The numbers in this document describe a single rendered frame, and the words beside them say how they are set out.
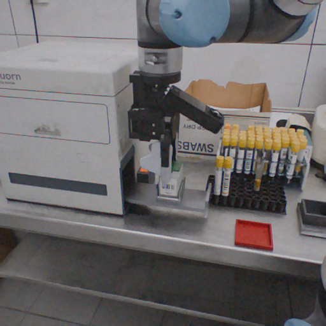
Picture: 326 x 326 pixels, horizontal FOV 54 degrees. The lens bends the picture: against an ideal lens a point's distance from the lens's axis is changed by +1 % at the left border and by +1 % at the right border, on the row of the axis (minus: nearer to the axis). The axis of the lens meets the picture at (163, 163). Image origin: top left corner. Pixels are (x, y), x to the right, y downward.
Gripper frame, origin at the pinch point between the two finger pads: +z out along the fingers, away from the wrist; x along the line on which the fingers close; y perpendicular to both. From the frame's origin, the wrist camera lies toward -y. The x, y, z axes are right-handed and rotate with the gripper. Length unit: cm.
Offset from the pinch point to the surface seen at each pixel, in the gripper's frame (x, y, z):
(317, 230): 1.4, -28.5, 7.6
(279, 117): -44, -24, 2
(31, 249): -38, 70, 70
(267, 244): 6.1, -19.5, 8.8
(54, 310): -30, 59, 96
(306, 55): -60, -31, -14
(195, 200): 0.9, -5.3, 5.0
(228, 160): -4.5, -10.8, -2.2
